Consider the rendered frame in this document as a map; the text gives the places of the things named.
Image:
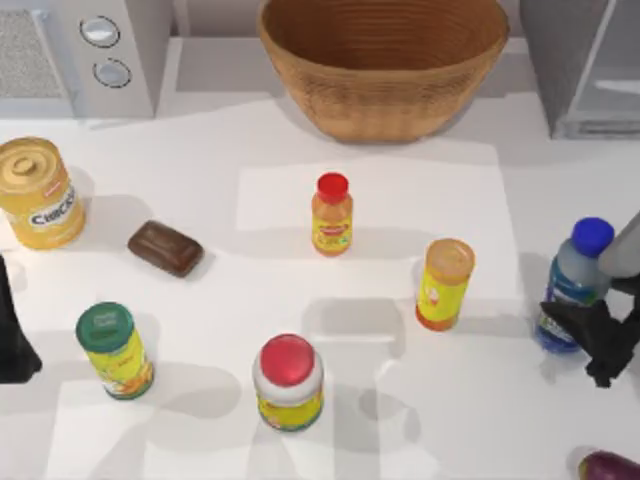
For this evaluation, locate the large yellow can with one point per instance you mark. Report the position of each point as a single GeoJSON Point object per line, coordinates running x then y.
{"type": "Point", "coordinates": [42, 200]}

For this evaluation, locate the yellow jar with red lid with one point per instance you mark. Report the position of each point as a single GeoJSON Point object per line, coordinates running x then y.
{"type": "Point", "coordinates": [288, 385]}

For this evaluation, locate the pale microwave oven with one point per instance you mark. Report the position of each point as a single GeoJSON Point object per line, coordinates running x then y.
{"type": "Point", "coordinates": [135, 75]}

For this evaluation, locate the yellow can with green lid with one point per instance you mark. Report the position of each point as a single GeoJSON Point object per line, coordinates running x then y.
{"type": "Point", "coordinates": [115, 350]}

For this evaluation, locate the purple eggplant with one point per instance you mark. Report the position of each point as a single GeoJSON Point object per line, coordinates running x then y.
{"type": "Point", "coordinates": [607, 466]}

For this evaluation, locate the woven brown basket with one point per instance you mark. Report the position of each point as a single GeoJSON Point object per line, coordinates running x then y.
{"type": "Point", "coordinates": [382, 90]}

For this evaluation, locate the blue bottle with blue cap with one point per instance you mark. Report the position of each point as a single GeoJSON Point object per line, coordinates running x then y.
{"type": "Point", "coordinates": [575, 272]}

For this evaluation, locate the round grey microwave knob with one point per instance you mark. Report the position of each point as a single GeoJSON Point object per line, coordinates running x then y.
{"type": "Point", "coordinates": [112, 73]}
{"type": "Point", "coordinates": [99, 31]}

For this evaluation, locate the yellow can with orange lid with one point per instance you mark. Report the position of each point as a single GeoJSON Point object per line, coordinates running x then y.
{"type": "Point", "coordinates": [445, 287]}

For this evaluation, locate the orange bottle with red cap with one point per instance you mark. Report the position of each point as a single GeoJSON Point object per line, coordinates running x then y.
{"type": "Point", "coordinates": [332, 220]}

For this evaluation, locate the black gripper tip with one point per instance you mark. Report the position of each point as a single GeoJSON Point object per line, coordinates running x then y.
{"type": "Point", "coordinates": [12, 340]}

